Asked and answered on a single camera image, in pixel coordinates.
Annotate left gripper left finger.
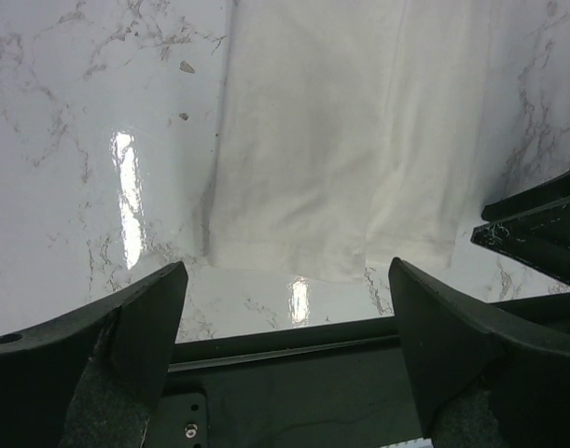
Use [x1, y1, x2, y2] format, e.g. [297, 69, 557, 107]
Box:
[0, 261, 188, 447]

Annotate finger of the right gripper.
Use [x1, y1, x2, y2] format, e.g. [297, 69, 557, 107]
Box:
[471, 170, 570, 285]

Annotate white Coca-Cola t shirt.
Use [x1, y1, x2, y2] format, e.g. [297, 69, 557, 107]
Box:
[202, 0, 554, 285]

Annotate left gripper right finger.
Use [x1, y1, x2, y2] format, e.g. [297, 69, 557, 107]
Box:
[388, 259, 570, 447]

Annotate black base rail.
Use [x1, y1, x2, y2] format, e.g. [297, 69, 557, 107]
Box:
[146, 314, 437, 447]

